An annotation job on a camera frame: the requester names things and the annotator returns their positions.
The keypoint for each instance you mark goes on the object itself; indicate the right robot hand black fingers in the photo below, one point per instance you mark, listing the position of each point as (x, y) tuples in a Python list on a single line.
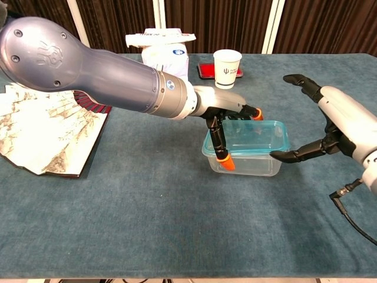
[(347, 118)]

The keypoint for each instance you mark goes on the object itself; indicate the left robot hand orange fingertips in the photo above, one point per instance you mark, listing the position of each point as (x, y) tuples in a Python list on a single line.
[(218, 101)]

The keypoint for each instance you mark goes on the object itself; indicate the teal container lid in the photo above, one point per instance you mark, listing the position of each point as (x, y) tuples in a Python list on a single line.
[(259, 138)]

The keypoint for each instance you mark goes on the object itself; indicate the clear plastic container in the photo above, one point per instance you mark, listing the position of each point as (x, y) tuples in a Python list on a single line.
[(253, 165)]

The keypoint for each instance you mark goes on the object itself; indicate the left robot arm grey-blue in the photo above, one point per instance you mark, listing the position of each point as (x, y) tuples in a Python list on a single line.
[(88, 73)]

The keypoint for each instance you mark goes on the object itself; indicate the white paper cup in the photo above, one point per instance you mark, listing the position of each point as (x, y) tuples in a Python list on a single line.
[(226, 70)]

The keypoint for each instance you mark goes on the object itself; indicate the red ink pad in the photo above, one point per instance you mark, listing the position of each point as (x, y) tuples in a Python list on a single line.
[(206, 70)]

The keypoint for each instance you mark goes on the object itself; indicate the white tissue pack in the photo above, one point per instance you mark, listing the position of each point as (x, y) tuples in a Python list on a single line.
[(173, 60)]

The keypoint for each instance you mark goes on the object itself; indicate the blue table cloth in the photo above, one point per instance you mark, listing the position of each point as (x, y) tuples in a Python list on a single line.
[(176, 221)]

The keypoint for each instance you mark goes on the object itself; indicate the painted paper folding fan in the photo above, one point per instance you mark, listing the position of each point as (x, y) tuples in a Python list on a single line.
[(44, 135)]

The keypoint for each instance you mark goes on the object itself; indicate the white partition post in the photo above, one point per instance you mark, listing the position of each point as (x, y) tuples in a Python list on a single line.
[(78, 26), (274, 26), (161, 14)]

